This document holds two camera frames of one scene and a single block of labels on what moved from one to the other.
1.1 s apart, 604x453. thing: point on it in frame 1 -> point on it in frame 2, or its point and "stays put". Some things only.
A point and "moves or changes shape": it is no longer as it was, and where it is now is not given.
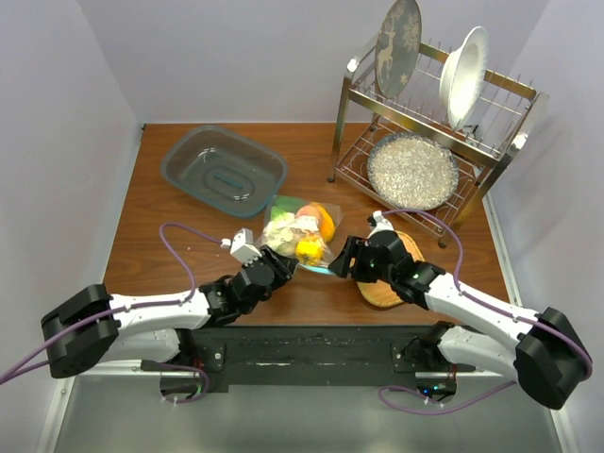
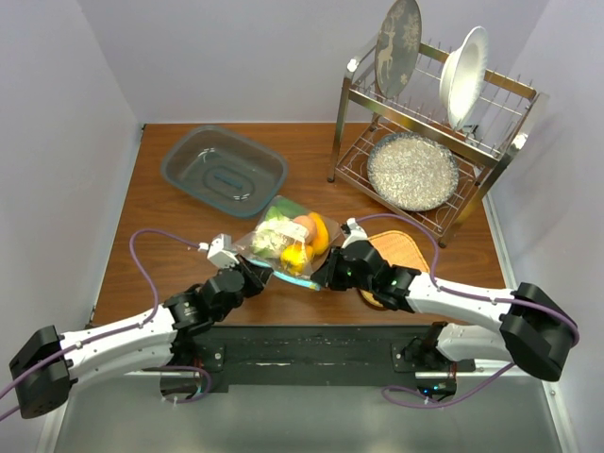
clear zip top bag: (301, 229) moves or changes shape
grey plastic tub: (229, 171) stays put
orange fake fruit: (327, 225) -> (321, 239)
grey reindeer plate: (398, 48) stays put
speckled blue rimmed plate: (412, 171) stays put
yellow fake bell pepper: (310, 251) moves or changes shape
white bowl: (462, 75) stays put
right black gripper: (355, 247) -> (326, 276)
